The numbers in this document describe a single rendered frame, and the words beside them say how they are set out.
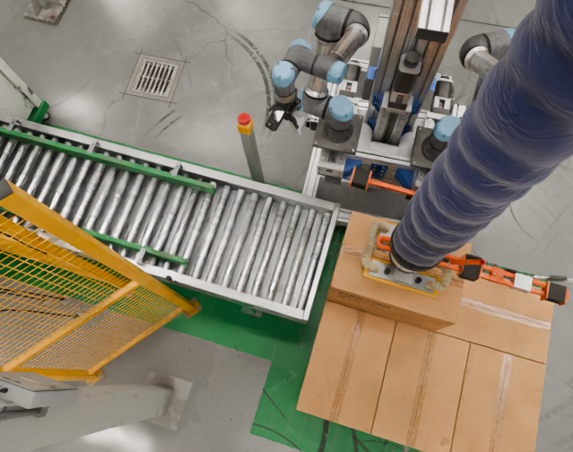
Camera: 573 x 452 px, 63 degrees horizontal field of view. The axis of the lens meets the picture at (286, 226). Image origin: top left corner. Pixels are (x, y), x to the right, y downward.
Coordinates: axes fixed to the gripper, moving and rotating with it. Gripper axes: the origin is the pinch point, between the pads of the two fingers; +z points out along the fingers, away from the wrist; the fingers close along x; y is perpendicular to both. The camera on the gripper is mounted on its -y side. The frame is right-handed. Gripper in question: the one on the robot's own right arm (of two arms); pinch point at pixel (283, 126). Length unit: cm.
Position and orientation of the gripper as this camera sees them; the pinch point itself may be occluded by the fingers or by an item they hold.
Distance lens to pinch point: 194.5
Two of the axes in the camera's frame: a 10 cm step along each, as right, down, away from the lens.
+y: 6.0, -7.7, 2.2
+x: -8.0, -5.6, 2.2
